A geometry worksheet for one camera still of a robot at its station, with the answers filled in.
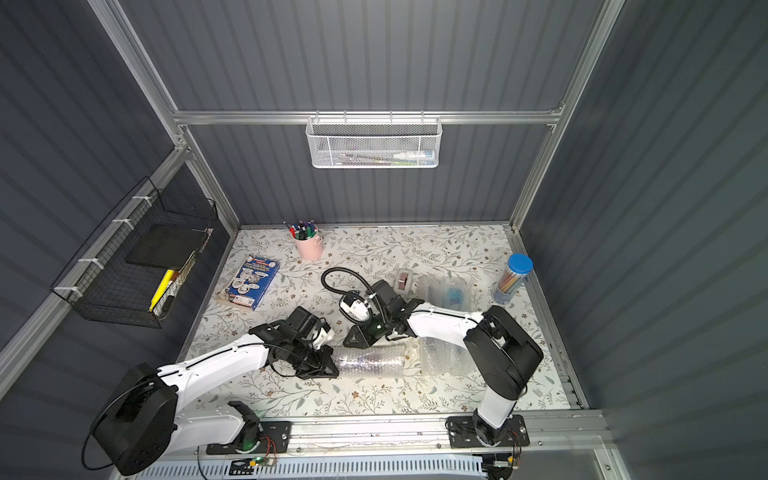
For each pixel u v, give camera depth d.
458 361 0.81
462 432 0.73
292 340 0.67
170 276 0.73
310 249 1.07
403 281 0.98
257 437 0.71
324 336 0.79
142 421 0.41
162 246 0.75
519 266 0.83
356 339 0.76
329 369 0.79
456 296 0.94
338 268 0.68
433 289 0.96
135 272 0.72
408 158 0.90
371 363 0.81
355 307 0.77
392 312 0.69
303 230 1.02
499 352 0.46
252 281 1.02
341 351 0.77
